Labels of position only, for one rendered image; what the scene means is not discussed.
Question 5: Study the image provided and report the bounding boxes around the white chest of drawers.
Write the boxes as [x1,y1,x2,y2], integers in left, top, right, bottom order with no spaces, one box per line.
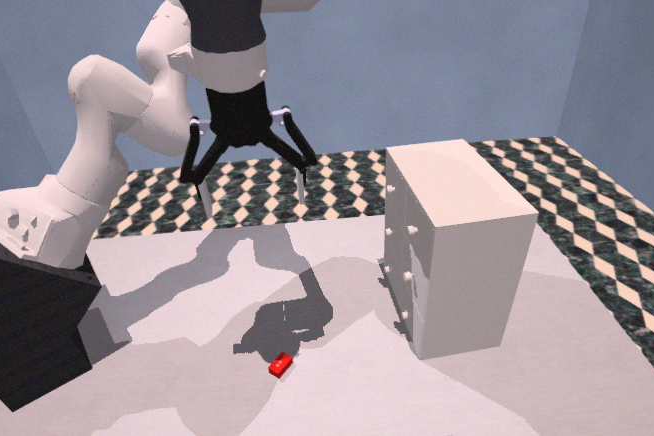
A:
[385,139,539,360]

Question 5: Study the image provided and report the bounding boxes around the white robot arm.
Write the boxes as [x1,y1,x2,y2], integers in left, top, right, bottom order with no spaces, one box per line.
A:
[0,0,319,269]

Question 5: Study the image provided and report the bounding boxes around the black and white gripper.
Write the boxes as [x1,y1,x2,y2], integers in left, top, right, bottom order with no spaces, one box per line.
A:
[180,81,318,218]

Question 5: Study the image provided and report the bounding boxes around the small red block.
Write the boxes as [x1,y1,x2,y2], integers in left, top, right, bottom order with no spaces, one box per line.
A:
[268,352,293,379]

